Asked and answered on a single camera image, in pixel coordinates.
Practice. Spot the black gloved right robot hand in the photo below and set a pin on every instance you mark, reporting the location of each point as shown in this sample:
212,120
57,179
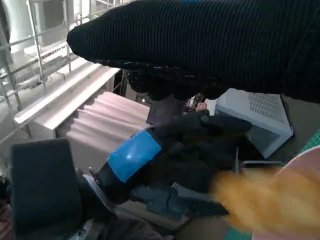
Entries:
200,45

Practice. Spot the bare left hand blue tape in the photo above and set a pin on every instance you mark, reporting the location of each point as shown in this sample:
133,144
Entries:
135,155

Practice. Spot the orange scored toy bread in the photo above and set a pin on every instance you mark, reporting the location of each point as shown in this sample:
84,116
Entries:
250,195

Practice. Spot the pink bowl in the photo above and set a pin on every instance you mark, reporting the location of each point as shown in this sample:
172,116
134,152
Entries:
300,195

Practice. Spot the white desk with pink cloth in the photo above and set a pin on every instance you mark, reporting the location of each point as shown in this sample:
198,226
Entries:
95,115

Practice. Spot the white perforated cabinet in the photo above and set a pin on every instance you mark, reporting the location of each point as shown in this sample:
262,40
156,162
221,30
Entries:
265,120

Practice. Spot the green cutting mat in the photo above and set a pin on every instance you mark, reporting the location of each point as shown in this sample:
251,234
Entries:
313,140

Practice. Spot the white vent unit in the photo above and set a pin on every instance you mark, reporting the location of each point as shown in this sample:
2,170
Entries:
50,12

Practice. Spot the office chair with white frame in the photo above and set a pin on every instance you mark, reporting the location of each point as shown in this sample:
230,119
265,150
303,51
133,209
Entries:
262,163

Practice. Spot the white pipe lattice frame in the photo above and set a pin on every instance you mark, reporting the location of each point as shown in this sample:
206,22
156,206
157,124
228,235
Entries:
15,62

